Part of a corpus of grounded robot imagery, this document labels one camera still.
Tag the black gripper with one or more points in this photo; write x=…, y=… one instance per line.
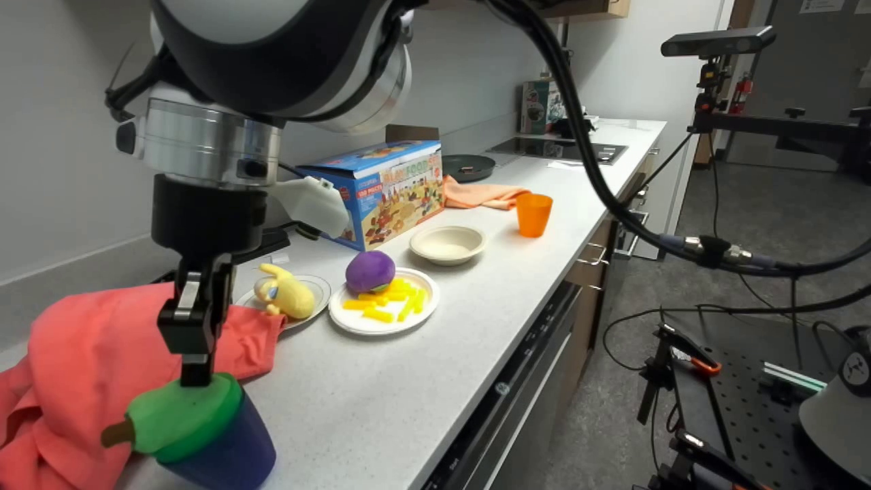
x=205, y=228

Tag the green toy pear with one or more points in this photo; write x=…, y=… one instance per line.
x=172, y=424

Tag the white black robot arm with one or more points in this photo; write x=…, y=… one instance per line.
x=207, y=116

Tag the dark blue cup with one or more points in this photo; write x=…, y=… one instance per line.
x=239, y=458

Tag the orange plastic cup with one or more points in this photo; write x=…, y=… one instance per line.
x=531, y=213

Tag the yellow toy banana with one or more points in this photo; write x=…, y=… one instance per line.
x=285, y=292

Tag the red cloth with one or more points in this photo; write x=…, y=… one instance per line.
x=89, y=357

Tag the small white plate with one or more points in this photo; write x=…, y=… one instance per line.
x=319, y=292

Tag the purple toy ball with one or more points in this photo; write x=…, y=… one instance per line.
x=368, y=270

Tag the yellow toy fries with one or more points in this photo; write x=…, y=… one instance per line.
x=393, y=304

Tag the white plate with fries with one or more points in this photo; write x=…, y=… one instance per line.
x=352, y=322

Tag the play food set box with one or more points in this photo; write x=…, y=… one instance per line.
x=388, y=190

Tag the beige bowl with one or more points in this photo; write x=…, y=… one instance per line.
x=448, y=244

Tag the black frying pan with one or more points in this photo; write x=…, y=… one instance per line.
x=470, y=168

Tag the black stovetop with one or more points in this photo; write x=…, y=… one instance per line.
x=560, y=151

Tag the black camera on stand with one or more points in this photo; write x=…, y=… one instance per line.
x=720, y=41

